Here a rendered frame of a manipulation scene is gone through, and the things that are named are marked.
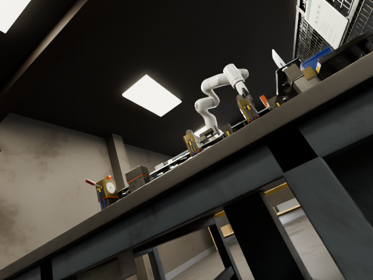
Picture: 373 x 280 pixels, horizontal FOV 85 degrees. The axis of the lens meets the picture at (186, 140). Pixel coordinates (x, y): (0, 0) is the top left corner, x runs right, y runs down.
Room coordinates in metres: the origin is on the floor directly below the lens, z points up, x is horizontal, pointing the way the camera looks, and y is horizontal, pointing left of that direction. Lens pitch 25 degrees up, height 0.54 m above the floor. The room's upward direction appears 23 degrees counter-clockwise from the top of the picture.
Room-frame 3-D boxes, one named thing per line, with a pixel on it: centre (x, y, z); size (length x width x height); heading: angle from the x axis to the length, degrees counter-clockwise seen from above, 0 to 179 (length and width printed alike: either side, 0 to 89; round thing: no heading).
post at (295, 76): (0.74, -0.51, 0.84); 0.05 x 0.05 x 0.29; 74
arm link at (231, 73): (1.14, -0.47, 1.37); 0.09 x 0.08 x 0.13; 114
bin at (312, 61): (1.12, -0.91, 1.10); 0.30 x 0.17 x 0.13; 158
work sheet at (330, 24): (0.90, -0.97, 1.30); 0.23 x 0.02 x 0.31; 164
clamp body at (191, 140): (1.07, -0.02, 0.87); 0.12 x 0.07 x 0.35; 164
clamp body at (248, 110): (0.95, -0.35, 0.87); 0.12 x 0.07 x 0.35; 164
